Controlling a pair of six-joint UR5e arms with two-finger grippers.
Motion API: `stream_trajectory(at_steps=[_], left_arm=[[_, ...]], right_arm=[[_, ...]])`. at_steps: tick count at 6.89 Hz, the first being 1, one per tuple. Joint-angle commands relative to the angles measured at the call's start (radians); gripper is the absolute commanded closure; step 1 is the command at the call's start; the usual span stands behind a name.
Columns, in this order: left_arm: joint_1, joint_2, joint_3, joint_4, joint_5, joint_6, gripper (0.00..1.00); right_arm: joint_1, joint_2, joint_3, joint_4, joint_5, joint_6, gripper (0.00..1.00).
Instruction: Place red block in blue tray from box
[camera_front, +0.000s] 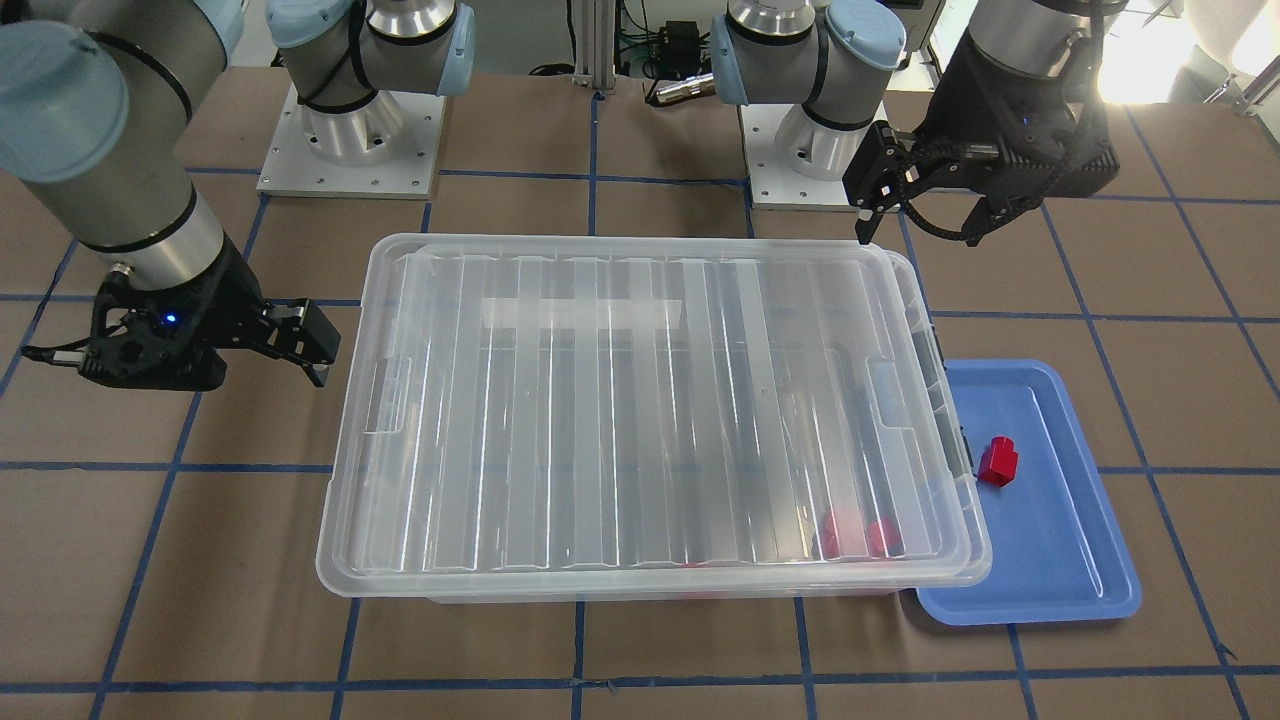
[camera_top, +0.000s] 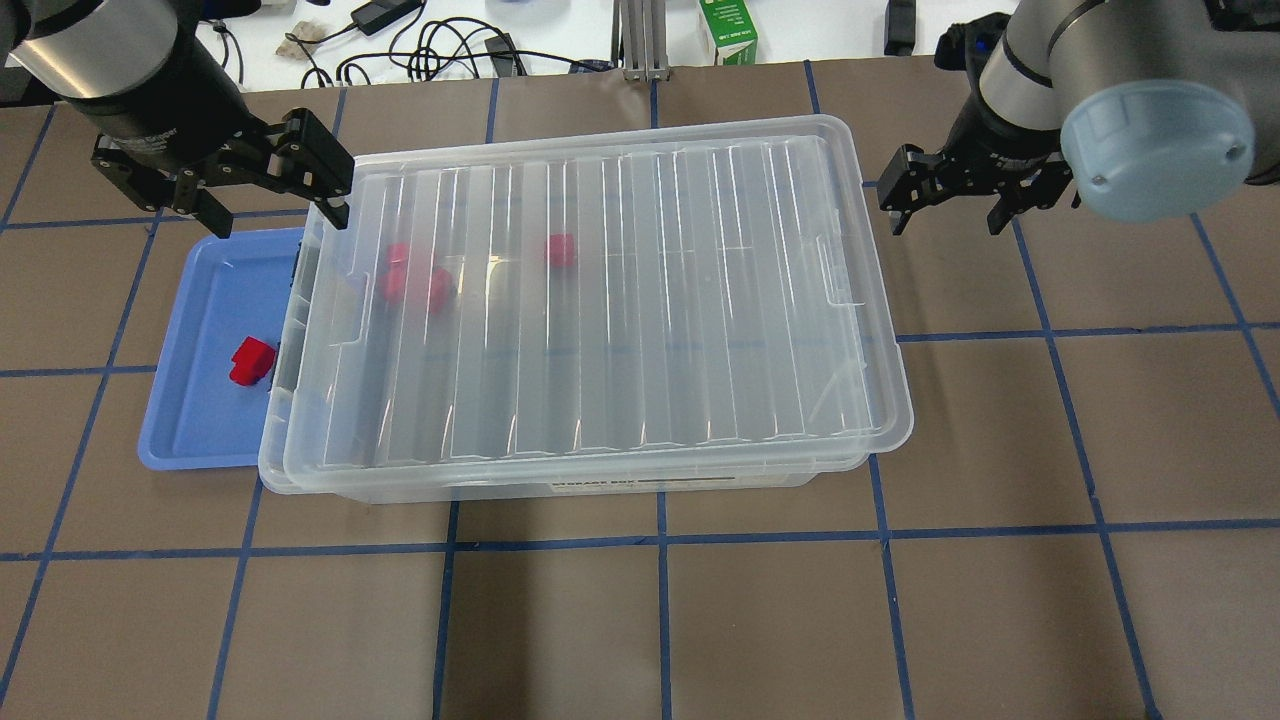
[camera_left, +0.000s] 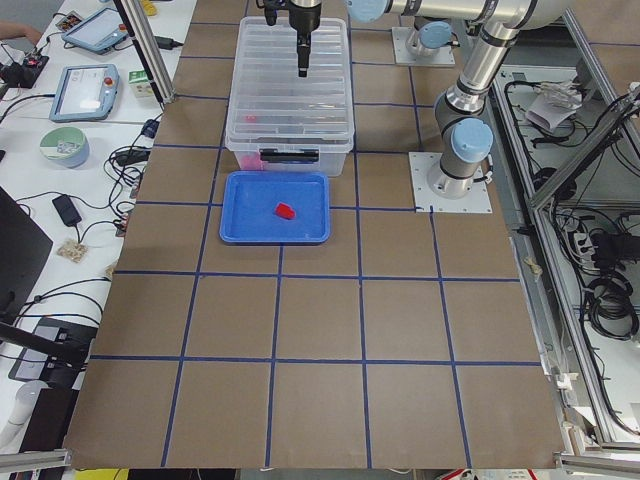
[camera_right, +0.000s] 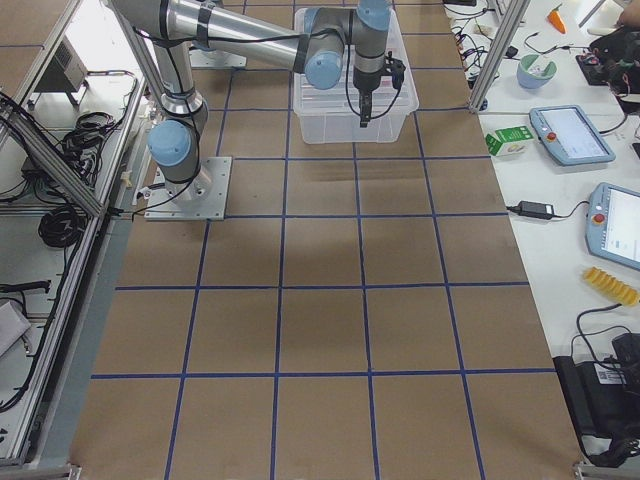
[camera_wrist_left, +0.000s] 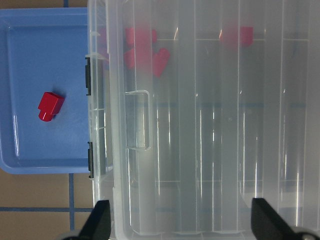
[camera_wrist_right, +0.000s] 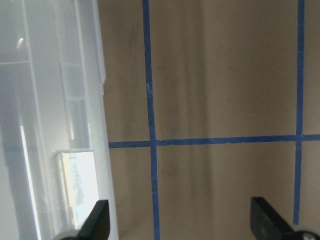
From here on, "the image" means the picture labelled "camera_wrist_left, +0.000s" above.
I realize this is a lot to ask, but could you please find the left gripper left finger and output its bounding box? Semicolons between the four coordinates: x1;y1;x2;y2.
78;200;111;240

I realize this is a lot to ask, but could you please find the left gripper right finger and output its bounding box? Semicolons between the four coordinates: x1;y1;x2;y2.
251;198;293;240

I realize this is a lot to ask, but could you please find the red block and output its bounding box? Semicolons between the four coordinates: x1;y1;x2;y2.
219;26;254;48
124;27;158;48
38;92;65;122
123;48;140;70
152;48;171;78

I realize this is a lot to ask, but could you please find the clear plastic box lid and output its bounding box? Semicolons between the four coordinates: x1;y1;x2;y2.
104;0;320;240

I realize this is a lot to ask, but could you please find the clear plastic storage box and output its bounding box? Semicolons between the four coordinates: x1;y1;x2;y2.
83;0;320;240

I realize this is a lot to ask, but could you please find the blue plastic tray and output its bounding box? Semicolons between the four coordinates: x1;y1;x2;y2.
0;7;90;174

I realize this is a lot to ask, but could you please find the red block under lid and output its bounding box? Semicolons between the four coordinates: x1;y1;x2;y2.
219;26;254;48

